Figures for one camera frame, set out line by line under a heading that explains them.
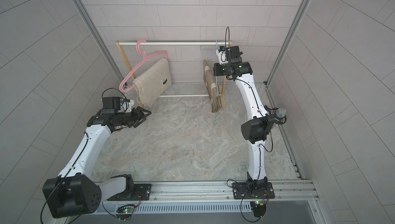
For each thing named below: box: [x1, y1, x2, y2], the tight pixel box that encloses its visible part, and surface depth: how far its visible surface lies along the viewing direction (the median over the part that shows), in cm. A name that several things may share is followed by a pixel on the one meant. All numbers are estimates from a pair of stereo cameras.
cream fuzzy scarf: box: [133, 57, 172, 108], surface depth 93 cm
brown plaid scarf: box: [202, 59, 221, 114], surface depth 93 cm
